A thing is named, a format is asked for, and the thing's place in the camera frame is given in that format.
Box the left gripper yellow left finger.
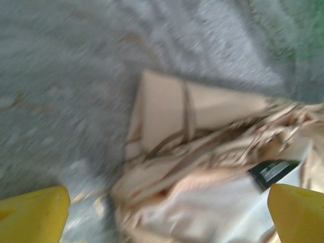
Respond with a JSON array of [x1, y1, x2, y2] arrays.
[[0, 186, 71, 243]]

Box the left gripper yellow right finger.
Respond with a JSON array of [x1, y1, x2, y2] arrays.
[[267, 183, 324, 243]]

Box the peach printed t-shirt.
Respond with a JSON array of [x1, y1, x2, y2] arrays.
[[110, 70, 324, 243]]

